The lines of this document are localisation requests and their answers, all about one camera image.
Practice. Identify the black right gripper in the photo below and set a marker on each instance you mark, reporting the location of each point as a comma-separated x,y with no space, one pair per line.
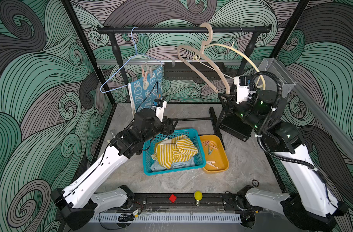
229,107

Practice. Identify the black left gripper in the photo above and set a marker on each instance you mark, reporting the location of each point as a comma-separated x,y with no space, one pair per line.
166,128

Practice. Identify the yellow striped towel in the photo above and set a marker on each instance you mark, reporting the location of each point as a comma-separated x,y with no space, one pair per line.
177,149

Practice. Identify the light blue terry towel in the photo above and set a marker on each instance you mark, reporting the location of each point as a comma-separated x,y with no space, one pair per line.
156,167

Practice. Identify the orange clothespin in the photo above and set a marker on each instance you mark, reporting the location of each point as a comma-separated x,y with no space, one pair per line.
209,144

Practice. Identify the mint green clothespin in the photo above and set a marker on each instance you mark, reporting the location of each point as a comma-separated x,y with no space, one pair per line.
210,150

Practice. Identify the cream plastic hanger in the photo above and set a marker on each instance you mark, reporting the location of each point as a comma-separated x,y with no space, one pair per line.
249,49

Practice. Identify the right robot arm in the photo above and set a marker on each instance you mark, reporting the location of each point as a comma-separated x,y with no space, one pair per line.
259,103

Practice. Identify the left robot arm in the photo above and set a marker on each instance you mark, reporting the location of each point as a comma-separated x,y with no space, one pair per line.
79,202

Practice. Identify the teal plastic basket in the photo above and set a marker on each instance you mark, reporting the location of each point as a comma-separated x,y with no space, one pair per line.
149,147

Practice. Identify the blue rabbit print towel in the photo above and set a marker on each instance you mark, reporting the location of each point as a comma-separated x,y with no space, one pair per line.
141,98

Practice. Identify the pink clothespin on blue towel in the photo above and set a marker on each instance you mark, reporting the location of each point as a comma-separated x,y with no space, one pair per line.
144,77

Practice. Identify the orange plastic tray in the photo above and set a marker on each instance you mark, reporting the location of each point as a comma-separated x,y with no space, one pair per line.
218,155

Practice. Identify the grey clothespin on blue towel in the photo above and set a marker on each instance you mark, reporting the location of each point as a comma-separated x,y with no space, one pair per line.
149,70

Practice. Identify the red diamond marker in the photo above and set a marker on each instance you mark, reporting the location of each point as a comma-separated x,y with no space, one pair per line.
172,198

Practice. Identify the yellow ball knob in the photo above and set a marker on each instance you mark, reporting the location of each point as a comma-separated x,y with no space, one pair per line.
198,197

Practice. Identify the black clothes rack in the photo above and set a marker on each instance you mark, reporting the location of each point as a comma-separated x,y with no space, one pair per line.
112,31

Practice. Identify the round floor marker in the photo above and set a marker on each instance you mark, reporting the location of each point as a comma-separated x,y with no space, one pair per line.
255,183

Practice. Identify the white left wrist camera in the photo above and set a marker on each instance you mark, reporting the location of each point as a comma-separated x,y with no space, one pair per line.
159,106

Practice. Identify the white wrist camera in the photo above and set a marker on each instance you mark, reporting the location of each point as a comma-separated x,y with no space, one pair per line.
159,106
245,91

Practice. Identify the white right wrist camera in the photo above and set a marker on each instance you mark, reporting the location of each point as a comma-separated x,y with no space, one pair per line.
245,91

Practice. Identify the black wall light panel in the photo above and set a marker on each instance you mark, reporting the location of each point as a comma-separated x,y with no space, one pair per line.
181,71

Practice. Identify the white slotted cable duct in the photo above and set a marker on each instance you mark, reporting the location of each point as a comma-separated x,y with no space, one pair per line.
188,218

